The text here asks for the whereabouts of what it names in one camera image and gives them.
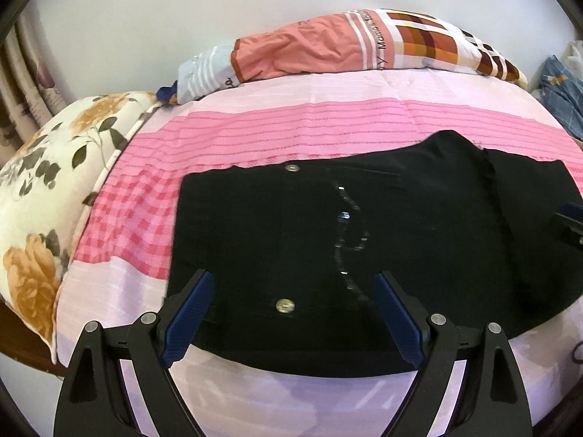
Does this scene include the dark wooden bed frame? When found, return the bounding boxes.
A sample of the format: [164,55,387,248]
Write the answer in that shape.
[0,300,67,376]

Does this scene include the pink checked bedsheet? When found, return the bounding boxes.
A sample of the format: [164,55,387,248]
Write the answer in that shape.
[50,66,583,437]

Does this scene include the floral pillow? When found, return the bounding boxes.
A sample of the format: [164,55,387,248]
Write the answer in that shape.
[0,91,160,365]

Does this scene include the striped floral curtain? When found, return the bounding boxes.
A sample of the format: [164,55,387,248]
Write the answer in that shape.
[0,11,69,165]

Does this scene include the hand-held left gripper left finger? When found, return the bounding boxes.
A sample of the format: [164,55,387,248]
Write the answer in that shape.
[54,268,216,437]

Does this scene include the blue jeans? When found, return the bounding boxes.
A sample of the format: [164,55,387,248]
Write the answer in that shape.
[540,55,583,142]

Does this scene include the white floral cloth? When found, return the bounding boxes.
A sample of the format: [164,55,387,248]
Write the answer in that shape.
[562,39,583,78]

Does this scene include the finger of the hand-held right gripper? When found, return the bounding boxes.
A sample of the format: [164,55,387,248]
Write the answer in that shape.
[549,200,583,249]

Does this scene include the folded orange plaid quilt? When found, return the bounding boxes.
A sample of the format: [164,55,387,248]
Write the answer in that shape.
[177,8,529,103]

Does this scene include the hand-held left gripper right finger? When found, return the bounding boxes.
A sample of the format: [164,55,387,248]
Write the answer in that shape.
[372,271,533,437]

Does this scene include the black pants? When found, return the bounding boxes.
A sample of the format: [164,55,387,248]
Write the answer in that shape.
[166,130,583,378]

